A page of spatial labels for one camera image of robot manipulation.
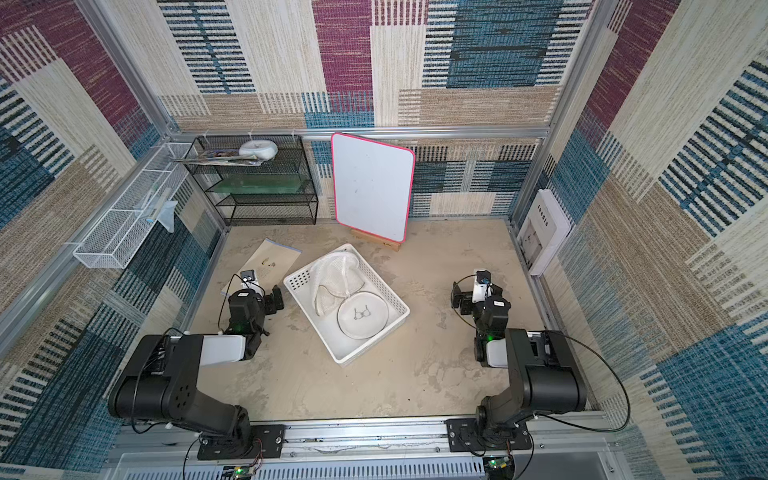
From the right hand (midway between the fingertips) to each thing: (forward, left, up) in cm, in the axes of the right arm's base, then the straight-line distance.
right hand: (473, 278), depth 91 cm
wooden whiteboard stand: (+19, +26, -5) cm, 33 cm away
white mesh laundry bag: (+1, +42, -6) cm, 42 cm away
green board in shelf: (+25, +65, +18) cm, 72 cm away
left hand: (-1, +65, -2) cm, 65 cm away
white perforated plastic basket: (-16, +40, -12) cm, 44 cm away
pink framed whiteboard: (+28, +30, +13) cm, 43 cm away
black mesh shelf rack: (+37, +75, -4) cm, 84 cm away
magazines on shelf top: (+29, +75, +24) cm, 84 cm away
